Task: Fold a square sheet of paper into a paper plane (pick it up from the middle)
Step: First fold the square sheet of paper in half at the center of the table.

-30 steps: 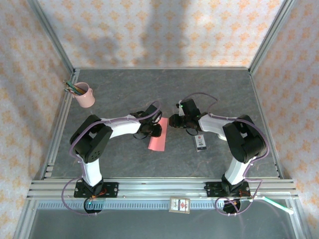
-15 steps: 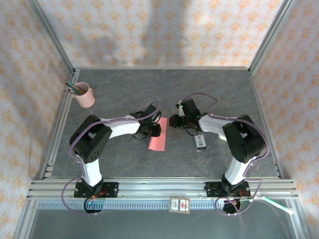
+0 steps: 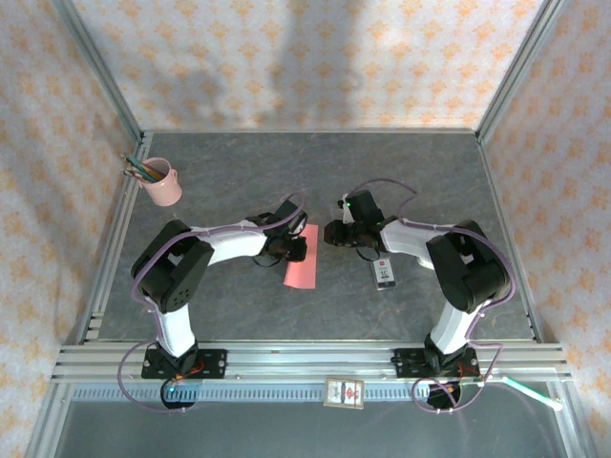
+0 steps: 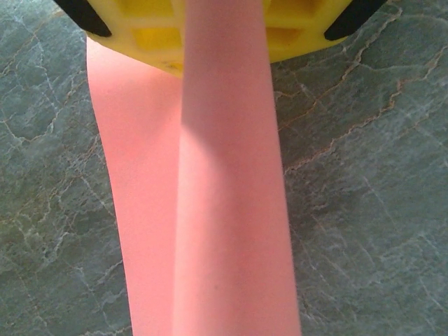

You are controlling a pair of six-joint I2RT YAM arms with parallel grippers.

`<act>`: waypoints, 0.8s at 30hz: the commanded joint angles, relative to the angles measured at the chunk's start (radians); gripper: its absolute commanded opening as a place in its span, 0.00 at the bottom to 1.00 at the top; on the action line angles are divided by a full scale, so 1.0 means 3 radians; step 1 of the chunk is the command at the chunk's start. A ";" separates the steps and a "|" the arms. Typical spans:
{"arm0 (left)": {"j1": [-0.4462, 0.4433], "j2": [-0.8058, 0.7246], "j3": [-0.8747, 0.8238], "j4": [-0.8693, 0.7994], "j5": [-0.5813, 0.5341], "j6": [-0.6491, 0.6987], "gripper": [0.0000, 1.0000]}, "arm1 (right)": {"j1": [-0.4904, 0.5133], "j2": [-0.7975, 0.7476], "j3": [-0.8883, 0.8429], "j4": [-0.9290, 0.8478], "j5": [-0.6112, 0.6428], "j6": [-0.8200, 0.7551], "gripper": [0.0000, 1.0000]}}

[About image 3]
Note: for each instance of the small black box white label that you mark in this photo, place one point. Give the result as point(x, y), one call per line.
point(384, 276)

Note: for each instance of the thin aluminium table edge rail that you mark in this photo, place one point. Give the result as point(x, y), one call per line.
point(310, 131)

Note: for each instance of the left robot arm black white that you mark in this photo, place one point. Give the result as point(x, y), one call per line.
point(172, 267)

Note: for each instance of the pink square paper sheet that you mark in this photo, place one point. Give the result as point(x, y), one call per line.
point(305, 272)

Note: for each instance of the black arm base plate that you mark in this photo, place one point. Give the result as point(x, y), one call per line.
point(408, 362)
point(215, 362)

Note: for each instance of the short aluminium frame post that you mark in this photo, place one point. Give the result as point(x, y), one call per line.
point(48, 420)
point(575, 420)

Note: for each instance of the orange pencil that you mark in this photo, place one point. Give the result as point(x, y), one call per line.
point(153, 172)

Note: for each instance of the wide aluminium mounting rail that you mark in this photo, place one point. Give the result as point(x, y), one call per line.
point(305, 362)

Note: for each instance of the dark pencil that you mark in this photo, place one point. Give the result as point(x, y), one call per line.
point(131, 173)

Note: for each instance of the pink cup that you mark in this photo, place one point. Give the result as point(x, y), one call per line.
point(164, 191)

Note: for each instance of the green pencil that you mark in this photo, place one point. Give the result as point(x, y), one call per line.
point(143, 169)

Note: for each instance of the green white plastic stick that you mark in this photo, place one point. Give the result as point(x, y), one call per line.
point(530, 391)

